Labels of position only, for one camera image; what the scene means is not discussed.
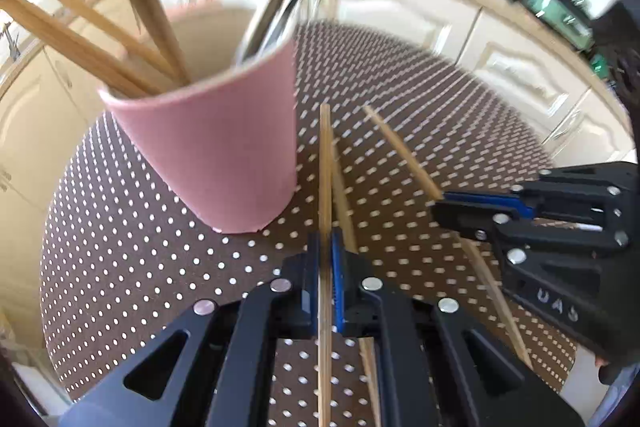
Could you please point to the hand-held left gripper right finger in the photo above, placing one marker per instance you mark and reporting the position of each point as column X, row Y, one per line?
column 338, row 287

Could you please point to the green appliance on counter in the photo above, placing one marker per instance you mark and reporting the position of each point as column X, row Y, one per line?
column 550, row 2

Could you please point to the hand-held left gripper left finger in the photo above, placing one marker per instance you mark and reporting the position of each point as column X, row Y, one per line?
column 313, row 287

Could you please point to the wooden chopstick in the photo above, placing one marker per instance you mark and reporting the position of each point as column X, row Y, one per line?
column 60, row 42
column 90, row 14
column 400, row 152
column 325, row 167
column 345, row 207

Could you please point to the pink cup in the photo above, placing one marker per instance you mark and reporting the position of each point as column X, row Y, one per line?
column 215, row 157

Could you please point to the brown polka dot tablecloth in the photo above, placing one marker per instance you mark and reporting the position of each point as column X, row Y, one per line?
column 125, row 257

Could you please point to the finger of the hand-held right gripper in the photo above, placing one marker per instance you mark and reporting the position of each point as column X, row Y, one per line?
column 550, row 247
column 575, row 192

